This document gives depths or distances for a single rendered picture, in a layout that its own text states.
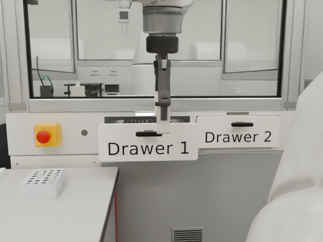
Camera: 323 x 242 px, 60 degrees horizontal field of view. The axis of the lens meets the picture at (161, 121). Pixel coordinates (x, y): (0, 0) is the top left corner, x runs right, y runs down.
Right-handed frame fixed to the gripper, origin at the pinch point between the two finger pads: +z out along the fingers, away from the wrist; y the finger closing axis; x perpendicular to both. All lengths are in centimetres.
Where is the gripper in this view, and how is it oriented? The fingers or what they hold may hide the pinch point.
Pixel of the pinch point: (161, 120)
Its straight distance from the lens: 70.1
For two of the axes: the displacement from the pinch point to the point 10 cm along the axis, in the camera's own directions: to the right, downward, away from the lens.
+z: -0.1, 9.5, 3.0
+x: -10.0, 0.1, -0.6
